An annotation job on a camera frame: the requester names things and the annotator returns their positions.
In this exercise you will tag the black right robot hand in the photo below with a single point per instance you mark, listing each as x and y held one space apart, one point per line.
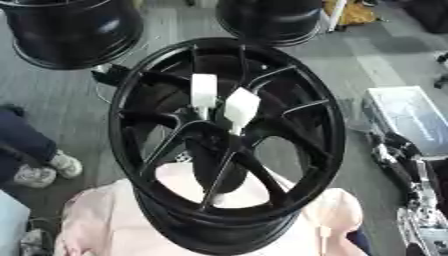
398 156

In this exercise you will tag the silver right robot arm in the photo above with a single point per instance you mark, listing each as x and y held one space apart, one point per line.
429 220

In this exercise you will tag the black spoked wheel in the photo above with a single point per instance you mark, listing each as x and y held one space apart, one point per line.
303 156

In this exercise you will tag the white pin with flat head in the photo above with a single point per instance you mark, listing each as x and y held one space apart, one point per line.
203 90
241 106

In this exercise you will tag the black wheel rim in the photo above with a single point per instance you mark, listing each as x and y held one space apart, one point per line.
70 30
271 18

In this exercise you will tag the black office chair base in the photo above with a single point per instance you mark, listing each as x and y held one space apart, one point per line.
442 71

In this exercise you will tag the dark bag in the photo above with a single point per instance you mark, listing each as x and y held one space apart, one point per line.
429 15

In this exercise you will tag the yellow bag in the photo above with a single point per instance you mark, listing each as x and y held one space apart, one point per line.
354 12

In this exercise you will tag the person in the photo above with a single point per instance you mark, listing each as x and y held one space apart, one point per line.
26 150

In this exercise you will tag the pale blue panel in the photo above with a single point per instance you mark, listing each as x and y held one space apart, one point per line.
11 223

